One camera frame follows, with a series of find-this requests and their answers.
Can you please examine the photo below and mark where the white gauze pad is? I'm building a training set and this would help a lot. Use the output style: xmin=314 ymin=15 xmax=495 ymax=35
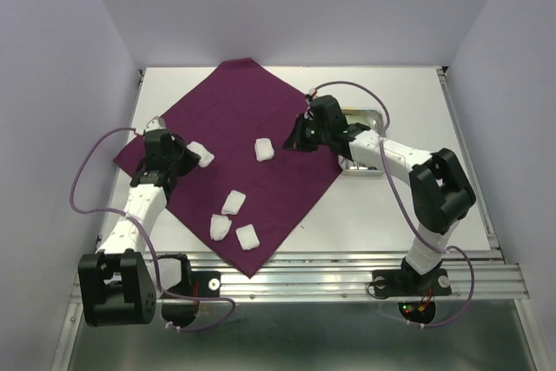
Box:
xmin=235 ymin=224 xmax=260 ymax=251
xmin=187 ymin=141 xmax=215 ymax=168
xmin=209 ymin=214 xmax=232 ymax=242
xmin=255 ymin=138 xmax=275 ymax=162
xmin=221 ymin=190 xmax=246 ymax=215

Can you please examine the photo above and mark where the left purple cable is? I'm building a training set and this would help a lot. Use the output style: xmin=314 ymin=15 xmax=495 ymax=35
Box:
xmin=69 ymin=127 xmax=236 ymax=332

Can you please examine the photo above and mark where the purple cable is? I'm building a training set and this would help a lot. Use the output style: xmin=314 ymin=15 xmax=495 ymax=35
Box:
xmin=69 ymin=127 xmax=236 ymax=332
xmin=308 ymin=80 xmax=474 ymax=328

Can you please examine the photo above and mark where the aluminium rail frame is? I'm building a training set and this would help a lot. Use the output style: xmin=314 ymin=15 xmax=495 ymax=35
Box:
xmin=50 ymin=67 xmax=542 ymax=371

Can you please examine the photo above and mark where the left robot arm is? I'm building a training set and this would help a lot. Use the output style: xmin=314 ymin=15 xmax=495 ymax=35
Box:
xmin=77 ymin=126 xmax=200 ymax=327

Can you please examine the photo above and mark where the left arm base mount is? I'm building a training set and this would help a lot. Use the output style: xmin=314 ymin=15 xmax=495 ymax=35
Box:
xmin=155 ymin=270 xmax=226 ymax=328

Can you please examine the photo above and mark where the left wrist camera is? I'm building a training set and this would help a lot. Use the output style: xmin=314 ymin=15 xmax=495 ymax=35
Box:
xmin=143 ymin=116 xmax=167 ymax=134

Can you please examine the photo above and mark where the purple cloth drape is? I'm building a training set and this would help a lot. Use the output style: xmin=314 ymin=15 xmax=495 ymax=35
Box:
xmin=133 ymin=59 xmax=339 ymax=278

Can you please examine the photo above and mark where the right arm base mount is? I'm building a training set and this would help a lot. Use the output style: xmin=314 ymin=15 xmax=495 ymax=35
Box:
xmin=366 ymin=268 xmax=453 ymax=327

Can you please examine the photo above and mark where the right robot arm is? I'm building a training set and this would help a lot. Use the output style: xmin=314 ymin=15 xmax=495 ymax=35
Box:
xmin=282 ymin=95 xmax=476 ymax=293

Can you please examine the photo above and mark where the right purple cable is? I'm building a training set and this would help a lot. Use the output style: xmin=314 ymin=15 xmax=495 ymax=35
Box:
xmin=308 ymin=80 xmax=474 ymax=328

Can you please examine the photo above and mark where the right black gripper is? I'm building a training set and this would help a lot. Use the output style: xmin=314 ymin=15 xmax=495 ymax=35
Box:
xmin=281 ymin=112 xmax=330 ymax=152

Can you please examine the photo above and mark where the stainless steel tray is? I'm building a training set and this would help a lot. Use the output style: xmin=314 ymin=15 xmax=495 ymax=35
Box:
xmin=338 ymin=107 xmax=384 ymax=176

